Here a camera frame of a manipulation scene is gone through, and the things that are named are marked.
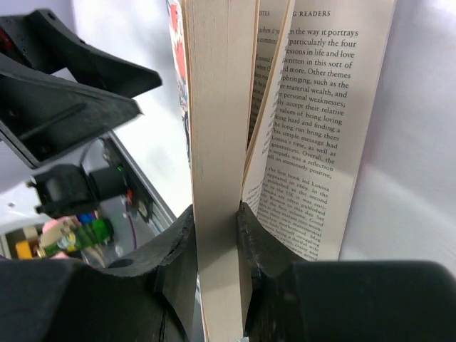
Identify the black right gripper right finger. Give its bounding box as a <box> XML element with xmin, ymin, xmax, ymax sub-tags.
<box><xmin>237</xmin><ymin>204</ymin><xmax>455</xmax><ymax>341</ymax></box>

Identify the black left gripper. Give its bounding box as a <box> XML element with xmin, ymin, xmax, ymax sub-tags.
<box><xmin>1</xmin><ymin>9</ymin><xmax>162</xmax><ymax>167</ymax></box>

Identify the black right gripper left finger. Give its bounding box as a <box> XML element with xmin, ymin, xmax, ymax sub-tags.
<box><xmin>1</xmin><ymin>208</ymin><xmax>197</xmax><ymax>341</ymax></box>

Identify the Little Women floral book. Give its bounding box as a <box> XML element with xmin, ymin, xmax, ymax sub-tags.
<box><xmin>167</xmin><ymin>1</ymin><xmax>395</xmax><ymax>341</ymax></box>

